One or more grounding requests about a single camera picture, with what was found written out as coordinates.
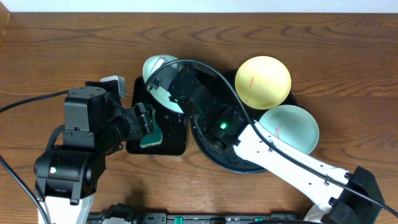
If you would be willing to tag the black round tray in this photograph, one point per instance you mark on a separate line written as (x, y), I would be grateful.
(226, 158)

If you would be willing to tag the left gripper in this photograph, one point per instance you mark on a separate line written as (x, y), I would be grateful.
(144, 120)

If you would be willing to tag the mint plate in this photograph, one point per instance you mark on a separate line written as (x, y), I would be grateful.
(293, 125)
(160, 95)

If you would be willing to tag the yellow plate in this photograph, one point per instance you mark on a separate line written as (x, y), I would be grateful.
(262, 82)

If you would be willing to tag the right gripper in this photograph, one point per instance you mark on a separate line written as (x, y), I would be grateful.
(185, 68)

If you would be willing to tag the green yellow sponge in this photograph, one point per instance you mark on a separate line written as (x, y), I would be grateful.
(154, 138)

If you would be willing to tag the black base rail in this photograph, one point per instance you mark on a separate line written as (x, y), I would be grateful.
(121, 213)

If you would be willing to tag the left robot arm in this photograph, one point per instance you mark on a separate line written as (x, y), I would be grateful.
(96, 124)

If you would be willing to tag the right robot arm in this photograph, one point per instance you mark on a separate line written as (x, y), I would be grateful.
(338, 196)

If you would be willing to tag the black rectangular tray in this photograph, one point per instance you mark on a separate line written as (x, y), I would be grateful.
(171, 125)

